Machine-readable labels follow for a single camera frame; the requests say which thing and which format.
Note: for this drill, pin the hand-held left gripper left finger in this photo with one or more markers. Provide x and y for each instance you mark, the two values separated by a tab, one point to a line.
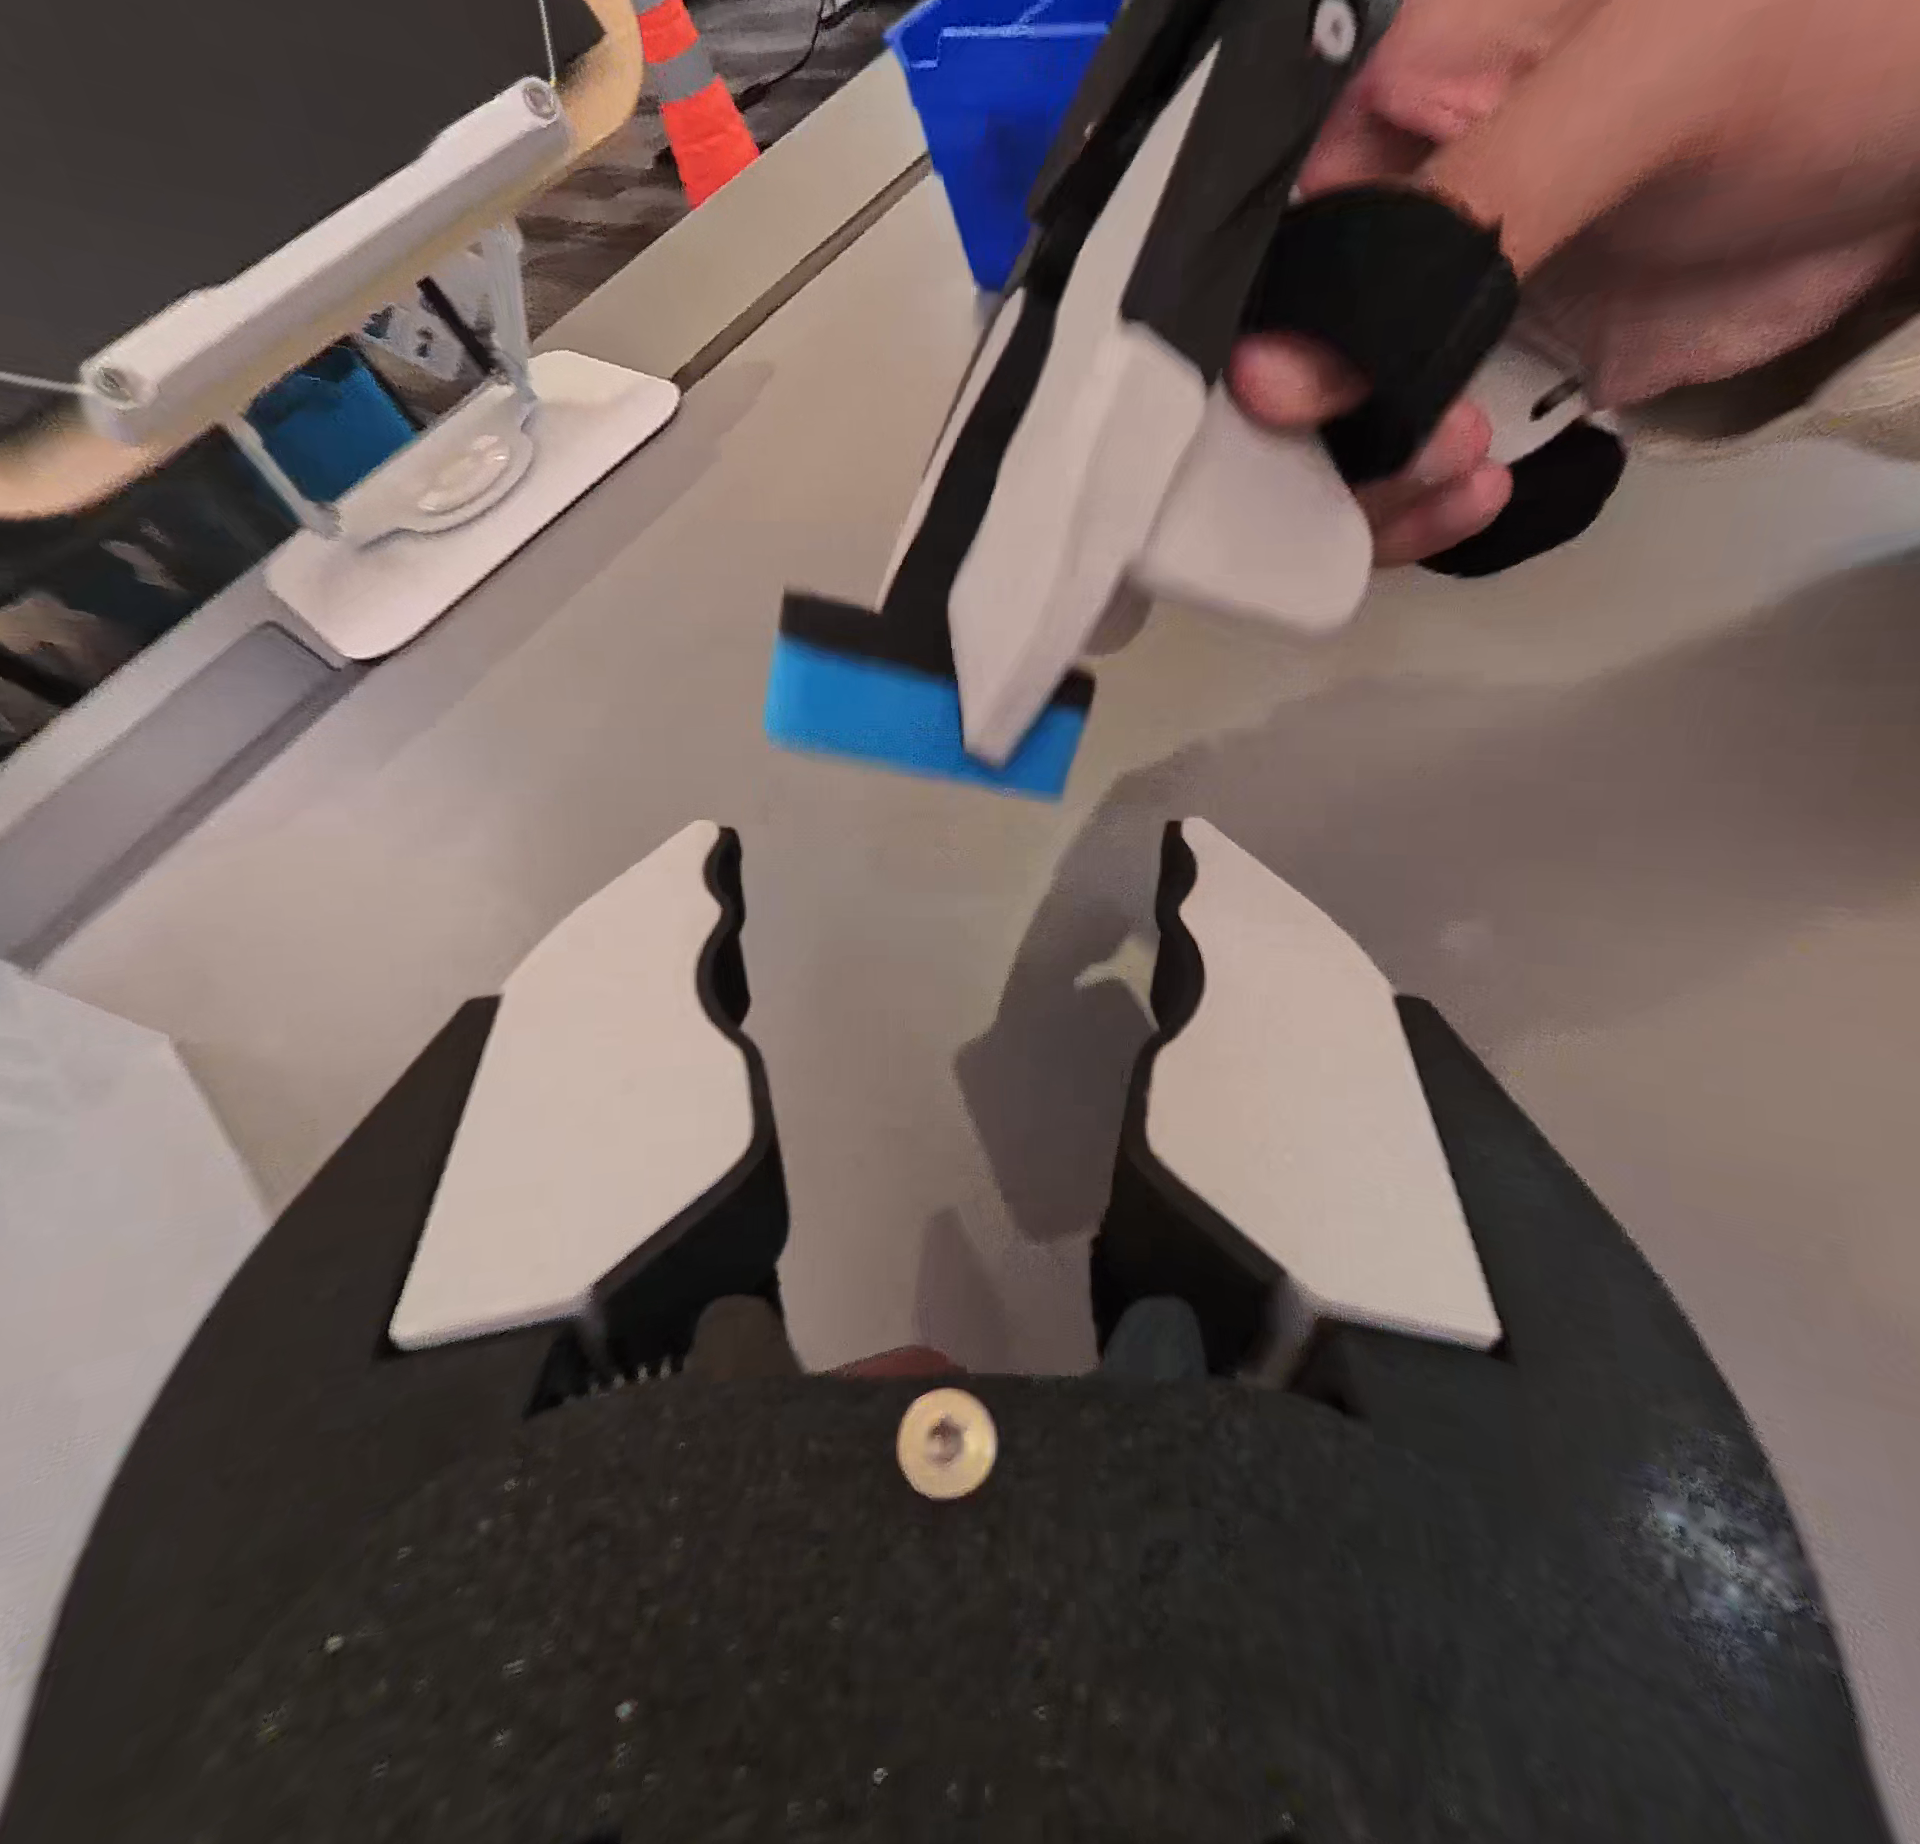
585	1125

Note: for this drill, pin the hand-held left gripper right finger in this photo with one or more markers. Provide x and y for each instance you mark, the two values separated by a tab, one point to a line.
1320	1125

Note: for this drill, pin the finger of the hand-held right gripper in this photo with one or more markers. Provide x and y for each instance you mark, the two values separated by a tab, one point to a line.
975	465
1064	495

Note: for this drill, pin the blue black sponge block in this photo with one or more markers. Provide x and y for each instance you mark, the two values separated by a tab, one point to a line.
871	718

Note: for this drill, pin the blue storage bin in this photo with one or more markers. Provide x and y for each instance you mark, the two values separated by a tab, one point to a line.
990	118

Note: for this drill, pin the person's right forearm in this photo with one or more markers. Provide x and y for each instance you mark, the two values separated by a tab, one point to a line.
1874	405

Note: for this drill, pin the grey desk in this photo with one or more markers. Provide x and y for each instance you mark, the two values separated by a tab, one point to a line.
840	418

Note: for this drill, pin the person's right hand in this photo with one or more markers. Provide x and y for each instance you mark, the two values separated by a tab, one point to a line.
1651	149

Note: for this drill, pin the orange traffic cone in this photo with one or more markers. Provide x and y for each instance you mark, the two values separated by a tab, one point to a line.
683	75

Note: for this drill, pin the blue bag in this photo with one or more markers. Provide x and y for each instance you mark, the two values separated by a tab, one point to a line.
331	427

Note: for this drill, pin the wood-framed black panel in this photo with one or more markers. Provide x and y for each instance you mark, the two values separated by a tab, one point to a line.
225	104

